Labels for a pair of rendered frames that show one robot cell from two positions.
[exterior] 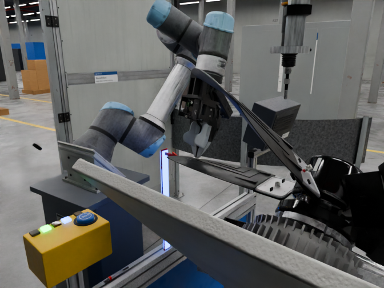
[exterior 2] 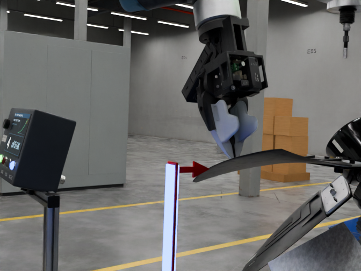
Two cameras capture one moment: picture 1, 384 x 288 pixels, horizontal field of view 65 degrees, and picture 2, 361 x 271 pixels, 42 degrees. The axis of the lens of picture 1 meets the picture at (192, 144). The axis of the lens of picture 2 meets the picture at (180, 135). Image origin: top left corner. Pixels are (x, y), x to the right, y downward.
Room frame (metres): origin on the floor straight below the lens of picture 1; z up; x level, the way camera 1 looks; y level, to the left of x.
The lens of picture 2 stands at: (0.61, 0.71, 1.26)
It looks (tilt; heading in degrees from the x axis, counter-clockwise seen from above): 3 degrees down; 287
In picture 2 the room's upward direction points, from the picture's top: 2 degrees clockwise
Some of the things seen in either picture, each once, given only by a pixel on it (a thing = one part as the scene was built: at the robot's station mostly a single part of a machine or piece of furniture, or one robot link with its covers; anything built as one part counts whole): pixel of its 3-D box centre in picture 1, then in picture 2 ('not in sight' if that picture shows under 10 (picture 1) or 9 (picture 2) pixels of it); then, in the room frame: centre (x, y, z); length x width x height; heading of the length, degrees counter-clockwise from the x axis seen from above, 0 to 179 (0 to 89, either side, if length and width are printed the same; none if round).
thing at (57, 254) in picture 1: (70, 247); not in sight; (0.60, 0.28, 1.02); 0.16 x 0.10 x 0.11; 139
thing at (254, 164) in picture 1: (251, 171); (50, 235); (1.22, -0.26, 0.96); 0.03 x 0.03 x 0.20; 49
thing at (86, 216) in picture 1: (85, 218); not in sight; (0.63, 0.25, 1.08); 0.04 x 0.04 x 0.02
